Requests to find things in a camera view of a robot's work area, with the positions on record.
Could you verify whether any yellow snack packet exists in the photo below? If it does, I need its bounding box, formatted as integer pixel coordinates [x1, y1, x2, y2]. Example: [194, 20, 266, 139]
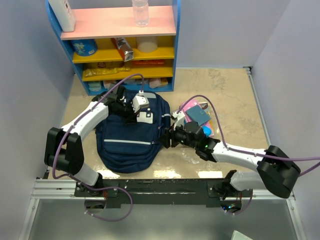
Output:
[83, 66, 131, 77]

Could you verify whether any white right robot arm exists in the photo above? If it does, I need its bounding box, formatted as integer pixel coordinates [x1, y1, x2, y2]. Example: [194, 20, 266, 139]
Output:
[158, 121, 301, 199]

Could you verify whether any white rectangular box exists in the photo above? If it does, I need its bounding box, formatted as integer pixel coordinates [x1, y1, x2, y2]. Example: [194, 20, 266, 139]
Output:
[48, 0, 76, 32]

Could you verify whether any pink cartoon pencil case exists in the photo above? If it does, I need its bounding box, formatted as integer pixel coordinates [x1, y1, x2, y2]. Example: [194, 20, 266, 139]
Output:
[181, 99, 214, 137]

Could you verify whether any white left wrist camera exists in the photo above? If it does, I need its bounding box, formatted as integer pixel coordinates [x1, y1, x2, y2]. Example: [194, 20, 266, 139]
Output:
[131, 90, 149, 113]

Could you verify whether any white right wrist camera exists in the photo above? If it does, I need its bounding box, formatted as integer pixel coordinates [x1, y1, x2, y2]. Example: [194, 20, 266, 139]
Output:
[171, 110, 186, 130]

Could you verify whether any orange flat box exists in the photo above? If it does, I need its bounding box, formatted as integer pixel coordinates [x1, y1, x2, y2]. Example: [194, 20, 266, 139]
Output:
[132, 59, 165, 67]

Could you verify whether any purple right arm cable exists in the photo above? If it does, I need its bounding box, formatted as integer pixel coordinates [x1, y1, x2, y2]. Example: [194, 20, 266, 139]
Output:
[174, 94, 320, 215]

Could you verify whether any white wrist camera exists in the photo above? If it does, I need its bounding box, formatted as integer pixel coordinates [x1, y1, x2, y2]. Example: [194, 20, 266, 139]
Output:
[171, 110, 186, 130]
[131, 90, 149, 113]

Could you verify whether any teal blue notebook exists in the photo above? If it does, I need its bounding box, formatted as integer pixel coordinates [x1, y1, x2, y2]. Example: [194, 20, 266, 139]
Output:
[185, 105, 211, 126]

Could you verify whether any blue round tin can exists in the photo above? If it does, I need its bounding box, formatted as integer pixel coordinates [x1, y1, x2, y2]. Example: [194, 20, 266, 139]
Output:
[70, 39, 98, 57]

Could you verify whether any orange snack bag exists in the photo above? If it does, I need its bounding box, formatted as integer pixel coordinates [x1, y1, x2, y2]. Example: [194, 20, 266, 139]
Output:
[111, 37, 134, 62]

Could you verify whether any white paper corner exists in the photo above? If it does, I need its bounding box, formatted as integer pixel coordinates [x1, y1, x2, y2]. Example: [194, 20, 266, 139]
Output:
[231, 230, 252, 240]

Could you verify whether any clear plastic water bottle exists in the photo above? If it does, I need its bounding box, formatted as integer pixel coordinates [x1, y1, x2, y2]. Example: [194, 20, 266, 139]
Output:
[131, 0, 150, 27]

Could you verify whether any white round container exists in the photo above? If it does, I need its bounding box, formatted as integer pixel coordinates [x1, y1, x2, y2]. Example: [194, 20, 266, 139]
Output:
[136, 36, 158, 53]

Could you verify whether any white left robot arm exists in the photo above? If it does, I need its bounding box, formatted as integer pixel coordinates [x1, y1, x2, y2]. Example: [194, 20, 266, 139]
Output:
[44, 85, 137, 196]

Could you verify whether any aluminium frame rail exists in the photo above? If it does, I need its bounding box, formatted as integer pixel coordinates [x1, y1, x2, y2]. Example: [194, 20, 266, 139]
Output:
[31, 179, 76, 200]

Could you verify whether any colourful children's book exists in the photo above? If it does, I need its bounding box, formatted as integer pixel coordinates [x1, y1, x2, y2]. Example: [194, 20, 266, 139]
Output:
[198, 101, 211, 114]

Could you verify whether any blue wooden shelf unit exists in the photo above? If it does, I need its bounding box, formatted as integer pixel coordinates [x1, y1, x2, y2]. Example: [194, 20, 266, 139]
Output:
[45, 0, 181, 95]

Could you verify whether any navy blue student backpack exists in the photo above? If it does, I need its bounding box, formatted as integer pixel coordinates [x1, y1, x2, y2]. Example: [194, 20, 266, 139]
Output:
[95, 91, 171, 174]

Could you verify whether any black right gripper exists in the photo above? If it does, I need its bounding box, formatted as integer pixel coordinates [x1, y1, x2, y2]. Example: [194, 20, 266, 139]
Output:
[157, 121, 198, 150]

